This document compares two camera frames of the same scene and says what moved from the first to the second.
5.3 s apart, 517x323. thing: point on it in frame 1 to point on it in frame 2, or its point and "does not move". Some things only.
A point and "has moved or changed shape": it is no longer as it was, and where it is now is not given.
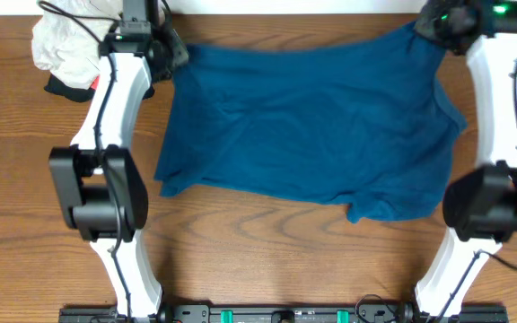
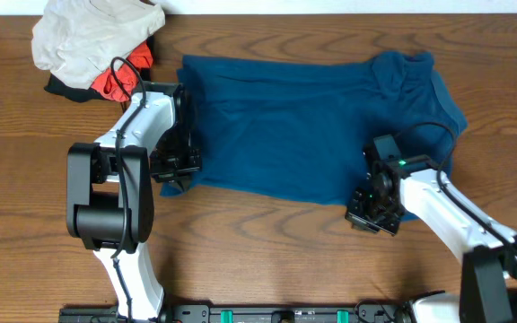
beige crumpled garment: x=65 y=39 does not move
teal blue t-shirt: x=365 y=120 has moved or changed shape
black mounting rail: x=283 y=313 does not move
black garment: x=80 y=94 does not move
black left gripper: x=178 y=54 to x=162 y=175
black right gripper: x=424 y=24 to x=354 y=214
